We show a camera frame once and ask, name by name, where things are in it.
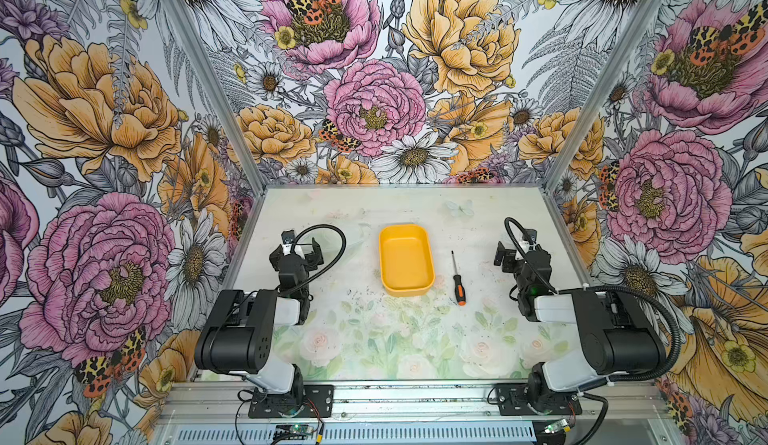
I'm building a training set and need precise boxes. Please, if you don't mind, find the orange black handled screwdriver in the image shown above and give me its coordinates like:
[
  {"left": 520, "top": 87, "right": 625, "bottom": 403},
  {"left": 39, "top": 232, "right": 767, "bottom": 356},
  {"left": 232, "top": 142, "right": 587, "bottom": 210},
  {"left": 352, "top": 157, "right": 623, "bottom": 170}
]
[{"left": 451, "top": 251, "right": 467, "bottom": 306}]

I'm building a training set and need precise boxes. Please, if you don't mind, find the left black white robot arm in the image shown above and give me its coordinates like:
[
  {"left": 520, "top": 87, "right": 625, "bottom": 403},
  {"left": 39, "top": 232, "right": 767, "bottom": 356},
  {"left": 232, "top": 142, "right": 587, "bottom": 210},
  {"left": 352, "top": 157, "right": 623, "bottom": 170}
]
[{"left": 194, "top": 230, "right": 324, "bottom": 418}]

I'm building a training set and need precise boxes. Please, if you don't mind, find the yellow plastic bin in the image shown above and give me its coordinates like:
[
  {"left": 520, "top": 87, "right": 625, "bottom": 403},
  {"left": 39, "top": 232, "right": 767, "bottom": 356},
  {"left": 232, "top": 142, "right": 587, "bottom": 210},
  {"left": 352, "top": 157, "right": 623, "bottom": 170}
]
[{"left": 379, "top": 224, "right": 436, "bottom": 297}]

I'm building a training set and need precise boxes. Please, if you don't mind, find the right green circuit board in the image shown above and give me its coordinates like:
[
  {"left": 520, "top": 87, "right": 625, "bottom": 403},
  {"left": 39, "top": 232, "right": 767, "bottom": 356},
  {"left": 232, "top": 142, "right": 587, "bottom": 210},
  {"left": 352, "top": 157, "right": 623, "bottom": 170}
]
[{"left": 542, "top": 418, "right": 571, "bottom": 434}]

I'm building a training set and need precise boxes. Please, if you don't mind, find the green circuit board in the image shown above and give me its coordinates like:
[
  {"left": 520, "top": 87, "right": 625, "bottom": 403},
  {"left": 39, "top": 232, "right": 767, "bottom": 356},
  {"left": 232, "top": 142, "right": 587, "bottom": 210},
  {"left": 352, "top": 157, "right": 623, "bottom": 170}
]
[
  {"left": 542, "top": 418, "right": 571, "bottom": 434},
  {"left": 271, "top": 424, "right": 324, "bottom": 444}
]

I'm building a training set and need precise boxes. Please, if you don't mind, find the left green circuit board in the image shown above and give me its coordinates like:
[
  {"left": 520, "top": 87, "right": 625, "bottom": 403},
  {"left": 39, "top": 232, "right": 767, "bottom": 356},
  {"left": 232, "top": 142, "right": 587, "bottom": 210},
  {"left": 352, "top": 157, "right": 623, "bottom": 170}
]
[{"left": 271, "top": 424, "right": 324, "bottom": 444}]

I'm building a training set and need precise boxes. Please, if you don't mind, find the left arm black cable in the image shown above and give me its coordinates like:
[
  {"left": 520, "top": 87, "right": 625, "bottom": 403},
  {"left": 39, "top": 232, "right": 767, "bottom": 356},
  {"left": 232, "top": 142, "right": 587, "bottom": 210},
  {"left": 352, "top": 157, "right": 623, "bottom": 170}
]
[{"left": 281, "top": 223, "right": 348, "bottom": 297}]

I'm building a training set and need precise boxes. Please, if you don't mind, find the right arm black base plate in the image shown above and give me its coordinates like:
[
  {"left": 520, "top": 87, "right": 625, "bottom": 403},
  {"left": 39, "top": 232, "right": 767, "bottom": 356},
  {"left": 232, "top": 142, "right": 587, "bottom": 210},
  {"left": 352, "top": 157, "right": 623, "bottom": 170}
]
[{"left": 486, "top": 383, "right": 582, "bottom": 416}]

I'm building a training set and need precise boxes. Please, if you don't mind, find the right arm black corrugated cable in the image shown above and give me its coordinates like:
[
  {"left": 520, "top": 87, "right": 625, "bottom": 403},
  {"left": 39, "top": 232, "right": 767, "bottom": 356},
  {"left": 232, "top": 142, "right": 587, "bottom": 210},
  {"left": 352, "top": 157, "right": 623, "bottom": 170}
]
[{"left": 503, "top": 216, "right": 683, "bottom": 383}]

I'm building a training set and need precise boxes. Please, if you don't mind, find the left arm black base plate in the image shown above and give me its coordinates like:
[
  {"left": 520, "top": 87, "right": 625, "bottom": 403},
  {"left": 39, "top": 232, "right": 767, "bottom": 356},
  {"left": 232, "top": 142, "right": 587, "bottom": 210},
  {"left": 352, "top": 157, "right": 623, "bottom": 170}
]
[{"left": 247, "top": 385, "right": 336, "bottom": 419}]

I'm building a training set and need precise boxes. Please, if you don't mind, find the aluminium front rail frame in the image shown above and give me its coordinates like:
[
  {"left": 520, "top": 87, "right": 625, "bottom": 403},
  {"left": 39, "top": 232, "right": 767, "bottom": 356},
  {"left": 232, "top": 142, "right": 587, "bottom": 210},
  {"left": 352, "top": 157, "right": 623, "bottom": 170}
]
[{"left": 152, "top": 380, "right": 685, "bottom": 444}]

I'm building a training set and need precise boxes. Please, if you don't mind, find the right aluminium corner post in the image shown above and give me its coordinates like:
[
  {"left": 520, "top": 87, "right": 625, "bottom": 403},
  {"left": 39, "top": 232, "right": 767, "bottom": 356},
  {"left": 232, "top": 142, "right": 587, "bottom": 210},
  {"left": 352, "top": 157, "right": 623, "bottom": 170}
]
[{"left": 541, "top": 0, "right": 663, "bottom": 193}]

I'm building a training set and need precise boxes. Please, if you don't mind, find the aluminium corner post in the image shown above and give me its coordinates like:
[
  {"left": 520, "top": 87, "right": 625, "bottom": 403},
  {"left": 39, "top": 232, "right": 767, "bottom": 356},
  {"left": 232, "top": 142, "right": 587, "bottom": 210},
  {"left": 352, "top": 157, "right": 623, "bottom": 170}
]
[
  {"left": 541, "top": 0, "right": 663, "bottom": 193},
  {"left": 159, "top": 0, "right": 266, "bottom": 197}
]

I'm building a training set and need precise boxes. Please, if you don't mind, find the left aluminium corner post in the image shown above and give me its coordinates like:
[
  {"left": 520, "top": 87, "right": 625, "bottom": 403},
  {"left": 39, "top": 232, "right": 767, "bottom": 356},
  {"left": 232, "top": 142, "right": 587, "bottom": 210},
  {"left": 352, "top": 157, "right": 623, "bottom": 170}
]
[{"left": 159, "top": 0, "right": 266, "bottom": 197}]

